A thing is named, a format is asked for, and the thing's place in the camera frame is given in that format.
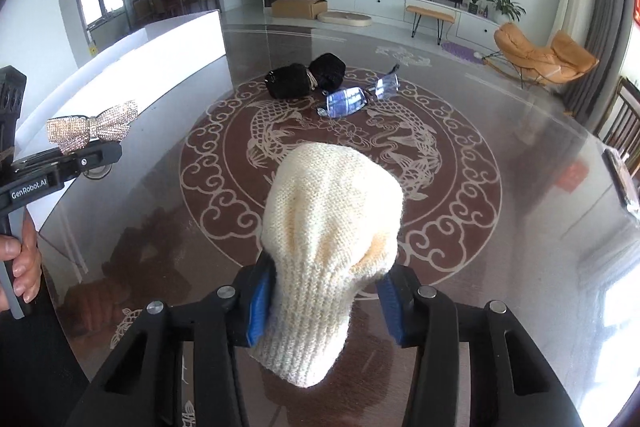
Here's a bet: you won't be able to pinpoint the grey curtain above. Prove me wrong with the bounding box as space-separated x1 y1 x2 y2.
565 0 640 122

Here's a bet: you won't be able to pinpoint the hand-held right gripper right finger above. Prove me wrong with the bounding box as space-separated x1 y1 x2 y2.
377 264 583 427

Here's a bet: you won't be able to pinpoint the brown cardboard carton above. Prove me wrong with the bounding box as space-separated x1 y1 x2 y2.
270 0 328 20

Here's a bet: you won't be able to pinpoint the wooden bench with metal legs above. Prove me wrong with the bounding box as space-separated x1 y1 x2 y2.
405 4 457 45

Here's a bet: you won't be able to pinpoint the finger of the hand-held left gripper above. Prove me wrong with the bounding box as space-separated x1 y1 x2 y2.
12 143 123 182

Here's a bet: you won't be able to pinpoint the pearl hair claw clip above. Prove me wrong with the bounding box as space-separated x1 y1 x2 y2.
46 99 140 155

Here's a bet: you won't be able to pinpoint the eyeglasses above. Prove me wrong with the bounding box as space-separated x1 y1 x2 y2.
316 64 401 118

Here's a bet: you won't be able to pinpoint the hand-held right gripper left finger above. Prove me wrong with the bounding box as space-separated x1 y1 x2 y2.
65 254 276 427

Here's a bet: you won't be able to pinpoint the orange lounge chair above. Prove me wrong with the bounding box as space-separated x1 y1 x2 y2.
482 23 600 90

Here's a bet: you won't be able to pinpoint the dark wooden dining chair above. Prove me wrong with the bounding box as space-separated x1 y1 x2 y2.
595 77 640 158

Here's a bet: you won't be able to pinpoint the person's left hand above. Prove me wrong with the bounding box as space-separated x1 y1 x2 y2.
0 212 44 313

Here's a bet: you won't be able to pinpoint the cream knitted glove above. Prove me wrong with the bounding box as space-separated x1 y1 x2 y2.
248 143 405 389

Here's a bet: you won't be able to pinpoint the large leafy potted plant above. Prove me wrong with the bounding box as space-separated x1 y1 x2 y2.
486 0 527 25

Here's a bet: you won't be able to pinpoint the purple floor mat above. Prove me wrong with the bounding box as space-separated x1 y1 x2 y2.
441 41 483 62

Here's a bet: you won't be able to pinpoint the beige cat scratcher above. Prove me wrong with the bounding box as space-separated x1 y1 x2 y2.
317 9 373 28

